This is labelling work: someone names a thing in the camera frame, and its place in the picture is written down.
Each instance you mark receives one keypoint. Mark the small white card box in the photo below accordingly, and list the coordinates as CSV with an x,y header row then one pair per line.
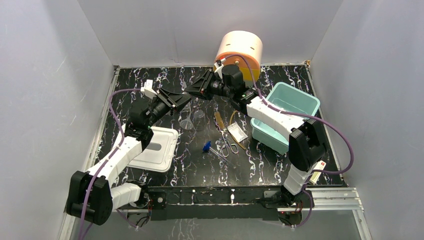
x,y
316,175

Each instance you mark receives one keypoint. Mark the teal plastic bin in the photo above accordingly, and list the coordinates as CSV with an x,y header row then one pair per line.
x,y
290,99

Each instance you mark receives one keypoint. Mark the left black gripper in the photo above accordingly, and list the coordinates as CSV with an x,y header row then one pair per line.
x,y
168,103

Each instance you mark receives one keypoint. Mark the clear plastic funnel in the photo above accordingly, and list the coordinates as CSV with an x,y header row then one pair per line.
x,y
187,123

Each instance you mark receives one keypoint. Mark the small white sachet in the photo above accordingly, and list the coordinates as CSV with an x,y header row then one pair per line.
x,y
237,132

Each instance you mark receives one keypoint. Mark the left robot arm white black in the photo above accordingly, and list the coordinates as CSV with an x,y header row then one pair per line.
x,y
109,165

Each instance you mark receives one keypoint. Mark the blue plastic clamp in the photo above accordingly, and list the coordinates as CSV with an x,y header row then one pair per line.
x,y
206,148

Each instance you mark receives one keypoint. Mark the metal scissors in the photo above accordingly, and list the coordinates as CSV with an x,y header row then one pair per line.
x,y
227,146

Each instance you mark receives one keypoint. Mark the glass tube blue tip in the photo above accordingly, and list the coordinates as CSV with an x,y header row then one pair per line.
x,y
221,157

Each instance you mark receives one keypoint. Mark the test tube brush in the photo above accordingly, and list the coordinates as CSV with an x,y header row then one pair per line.
x,y
221,126

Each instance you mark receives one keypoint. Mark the white bin lid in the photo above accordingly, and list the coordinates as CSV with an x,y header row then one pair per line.
x,y
158,155

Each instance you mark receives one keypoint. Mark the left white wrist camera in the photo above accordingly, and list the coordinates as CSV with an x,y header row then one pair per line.
x,y
148,90

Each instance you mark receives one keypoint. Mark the small clear beaker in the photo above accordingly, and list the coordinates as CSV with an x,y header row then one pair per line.
x,y
199,120

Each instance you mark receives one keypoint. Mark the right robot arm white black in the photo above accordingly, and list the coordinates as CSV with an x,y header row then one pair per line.
x,y
306,136

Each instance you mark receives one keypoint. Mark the yellow rubber tubing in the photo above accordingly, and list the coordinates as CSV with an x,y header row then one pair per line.
x,y
232,119

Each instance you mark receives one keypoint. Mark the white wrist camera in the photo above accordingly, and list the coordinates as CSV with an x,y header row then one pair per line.
x,y
218,66
148,90

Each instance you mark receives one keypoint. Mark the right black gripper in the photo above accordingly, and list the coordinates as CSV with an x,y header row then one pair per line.
x,y
205,84

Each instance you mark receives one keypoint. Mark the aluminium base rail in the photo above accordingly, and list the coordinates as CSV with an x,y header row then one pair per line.
x,y
168,203

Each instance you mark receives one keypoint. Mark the round pastel drawer cabinet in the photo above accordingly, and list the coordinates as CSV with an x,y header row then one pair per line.
x,y
244,49

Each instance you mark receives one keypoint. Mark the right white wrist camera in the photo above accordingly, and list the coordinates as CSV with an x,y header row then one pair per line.
x,y
218,66

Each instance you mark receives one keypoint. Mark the clear test tube rack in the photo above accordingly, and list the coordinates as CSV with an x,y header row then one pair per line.
x,y
187,108

